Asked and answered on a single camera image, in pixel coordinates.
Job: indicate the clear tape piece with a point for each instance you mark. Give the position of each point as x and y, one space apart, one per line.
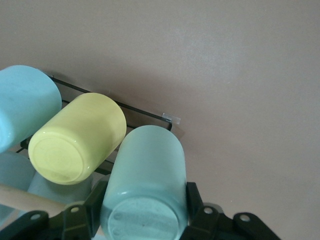
172 118

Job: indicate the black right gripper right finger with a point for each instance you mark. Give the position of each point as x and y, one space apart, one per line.
202 222

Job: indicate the light blue cup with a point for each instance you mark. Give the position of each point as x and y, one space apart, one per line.
25 105

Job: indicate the grey cup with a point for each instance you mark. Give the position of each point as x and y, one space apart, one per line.
15 170
62 192

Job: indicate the pale green cup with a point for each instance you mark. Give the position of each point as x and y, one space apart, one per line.
147 175

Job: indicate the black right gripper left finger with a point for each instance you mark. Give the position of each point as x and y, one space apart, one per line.
82 220

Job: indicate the yellow cup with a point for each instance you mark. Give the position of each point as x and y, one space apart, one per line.
77 140

